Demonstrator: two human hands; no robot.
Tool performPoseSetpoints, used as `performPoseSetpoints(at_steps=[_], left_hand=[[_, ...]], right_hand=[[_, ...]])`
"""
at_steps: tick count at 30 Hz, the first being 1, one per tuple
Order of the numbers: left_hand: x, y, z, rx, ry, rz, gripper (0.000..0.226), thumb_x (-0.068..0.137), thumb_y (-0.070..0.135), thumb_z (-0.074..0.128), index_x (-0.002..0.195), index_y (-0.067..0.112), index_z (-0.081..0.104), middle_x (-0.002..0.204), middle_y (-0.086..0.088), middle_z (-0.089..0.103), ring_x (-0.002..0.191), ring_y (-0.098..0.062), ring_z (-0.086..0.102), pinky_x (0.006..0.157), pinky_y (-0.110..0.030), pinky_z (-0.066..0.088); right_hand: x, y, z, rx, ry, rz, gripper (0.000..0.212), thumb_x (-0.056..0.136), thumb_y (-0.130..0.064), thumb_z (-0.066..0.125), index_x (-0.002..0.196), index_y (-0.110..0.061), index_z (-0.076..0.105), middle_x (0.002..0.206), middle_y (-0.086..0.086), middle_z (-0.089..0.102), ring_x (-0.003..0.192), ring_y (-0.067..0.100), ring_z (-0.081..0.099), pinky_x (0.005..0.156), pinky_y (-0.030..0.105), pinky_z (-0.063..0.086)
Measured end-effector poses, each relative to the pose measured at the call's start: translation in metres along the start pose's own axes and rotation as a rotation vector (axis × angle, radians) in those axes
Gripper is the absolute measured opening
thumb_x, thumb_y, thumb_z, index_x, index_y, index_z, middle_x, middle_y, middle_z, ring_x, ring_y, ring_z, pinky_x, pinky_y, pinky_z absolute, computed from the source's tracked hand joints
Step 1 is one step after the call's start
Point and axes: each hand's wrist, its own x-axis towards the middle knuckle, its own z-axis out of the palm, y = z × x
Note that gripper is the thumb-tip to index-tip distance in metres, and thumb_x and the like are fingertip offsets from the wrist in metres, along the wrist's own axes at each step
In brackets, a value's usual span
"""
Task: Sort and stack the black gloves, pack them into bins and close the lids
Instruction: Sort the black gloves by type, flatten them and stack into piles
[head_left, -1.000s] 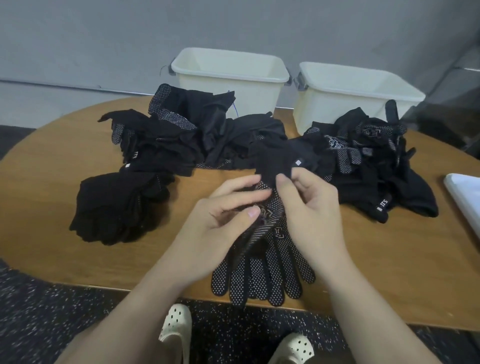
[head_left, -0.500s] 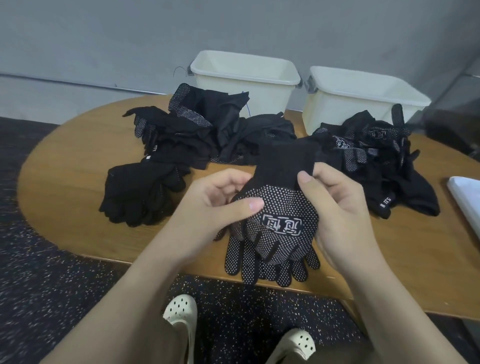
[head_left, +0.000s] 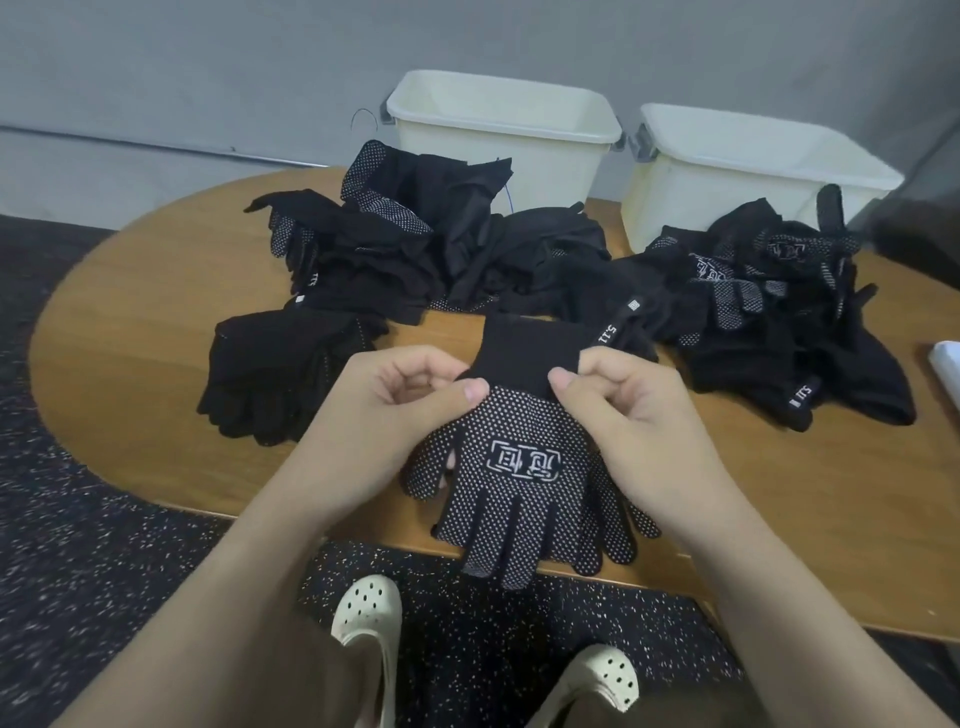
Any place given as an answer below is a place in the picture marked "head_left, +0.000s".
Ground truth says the person's left hand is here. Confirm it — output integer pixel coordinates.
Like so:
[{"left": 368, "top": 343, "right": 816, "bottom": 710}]
[{"left": 285, "top": 345, "right": 491, "bottom": 530}]

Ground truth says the person's right hand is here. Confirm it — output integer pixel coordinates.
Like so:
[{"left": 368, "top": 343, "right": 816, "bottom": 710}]
[{"left": 547, "top": 346, "right": 747, "bottom": 542}]

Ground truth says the black dotted glove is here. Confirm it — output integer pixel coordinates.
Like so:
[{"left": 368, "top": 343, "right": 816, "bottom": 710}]
[
  {"left": 450, "top": 313, "right": 662, "bottom": 579},
  {"left": 196, "top": 307, "right": 392, "bottom": 447},
  {"left": 400, "top": 313, "right": 609, "bottom": 591}
]

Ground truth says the pile of black gloves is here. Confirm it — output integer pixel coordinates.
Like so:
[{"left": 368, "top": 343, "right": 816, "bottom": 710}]
[
  {"left": 196, "top": 307, "right": 392, "bottom": 447},
  {"left": 244, "top": 141, "right": 918, "bottom": 434}
]

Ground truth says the stack of black gloves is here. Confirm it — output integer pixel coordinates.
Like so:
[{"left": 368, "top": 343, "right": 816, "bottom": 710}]
[{"left": 196, "top": 307, "right": 392, "bottom": 447}]

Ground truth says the white plastic bin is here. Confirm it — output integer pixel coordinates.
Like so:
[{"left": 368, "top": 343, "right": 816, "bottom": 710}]
[
  {"left": 619, "top": 103, "right": 906, "bottom": 254},
  {"left": 381, "top": 70, "right": 624, "bottom": 212}
]

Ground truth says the person's left forearm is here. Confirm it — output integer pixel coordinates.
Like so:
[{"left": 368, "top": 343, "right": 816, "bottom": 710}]
[{"left": 52, "top": 472, "right": 369, "bottom": 728}]

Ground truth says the person's right forearm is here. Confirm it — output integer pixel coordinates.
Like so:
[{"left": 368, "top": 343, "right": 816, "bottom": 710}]
[{"left": 675, "top": 487, "right": 954, "bottom": 728}]

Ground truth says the person's left white shoe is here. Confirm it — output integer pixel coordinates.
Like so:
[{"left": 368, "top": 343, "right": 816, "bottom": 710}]
[{"left": 330, "top": 574, "right": 404, "bottom": 728}]

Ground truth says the person's white shoe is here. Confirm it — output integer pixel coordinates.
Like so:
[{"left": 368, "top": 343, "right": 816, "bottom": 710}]
[
  {"left": 330, "top": 574, "right": 404, "bottom": 728},
  {"left": 525, "top": 645, "right": 642, "bottom": 728}
]

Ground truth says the person's right white shoe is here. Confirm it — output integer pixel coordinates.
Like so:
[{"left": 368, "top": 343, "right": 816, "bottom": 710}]
[{"left": 525, "top": 645, "right": 642, "bottom": 728}]

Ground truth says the person's left leg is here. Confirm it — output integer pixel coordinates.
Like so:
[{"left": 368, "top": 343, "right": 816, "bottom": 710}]
[{"left": 225, "top": 600, "right": 377, "bottom": 728}]

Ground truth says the white flat tray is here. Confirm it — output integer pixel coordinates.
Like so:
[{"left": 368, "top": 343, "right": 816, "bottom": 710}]
[{"left": 930, "top": 340, "right": 960, "bottom": 414}]

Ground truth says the metal rack frame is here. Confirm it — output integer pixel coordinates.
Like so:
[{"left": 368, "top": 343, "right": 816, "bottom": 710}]
[{"left": 877, "top": 120, "right": 960, "bottom": 287}]

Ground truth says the grey wall pipe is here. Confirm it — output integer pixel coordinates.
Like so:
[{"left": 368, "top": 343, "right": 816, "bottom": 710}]
[{"left": 0, "top": 123, "right": 389, "bottom": 167}]

